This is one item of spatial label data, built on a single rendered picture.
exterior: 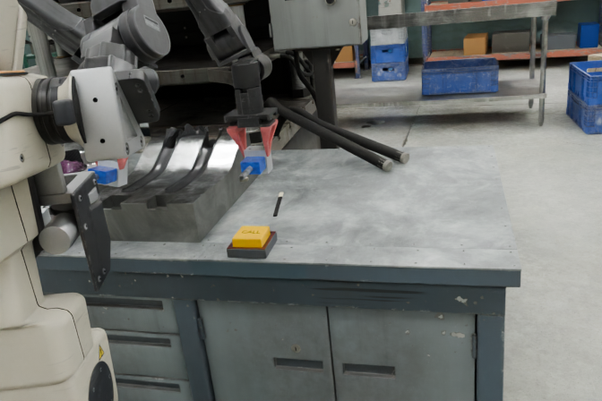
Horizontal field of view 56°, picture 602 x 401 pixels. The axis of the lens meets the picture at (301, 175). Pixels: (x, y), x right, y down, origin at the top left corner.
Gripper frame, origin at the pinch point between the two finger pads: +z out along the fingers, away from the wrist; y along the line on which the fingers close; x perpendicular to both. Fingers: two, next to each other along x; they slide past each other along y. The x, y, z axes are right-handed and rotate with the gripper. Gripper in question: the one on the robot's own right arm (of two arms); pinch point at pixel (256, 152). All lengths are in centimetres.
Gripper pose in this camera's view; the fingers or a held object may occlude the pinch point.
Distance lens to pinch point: 123.6
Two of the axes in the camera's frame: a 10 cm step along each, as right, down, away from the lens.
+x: -2.4, 3.4, -9.1
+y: -9.7, 0.2, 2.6
